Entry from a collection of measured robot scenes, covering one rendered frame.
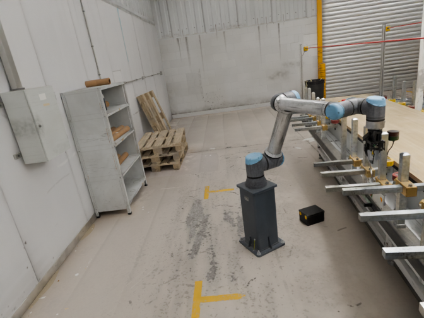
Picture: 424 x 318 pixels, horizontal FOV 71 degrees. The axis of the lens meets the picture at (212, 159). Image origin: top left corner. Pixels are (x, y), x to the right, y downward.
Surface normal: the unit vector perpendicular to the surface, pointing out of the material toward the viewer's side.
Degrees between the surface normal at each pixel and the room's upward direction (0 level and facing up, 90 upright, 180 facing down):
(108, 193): 90
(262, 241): 90
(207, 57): 90
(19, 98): 90
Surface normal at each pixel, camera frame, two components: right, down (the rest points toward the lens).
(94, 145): -0.02, 0.33
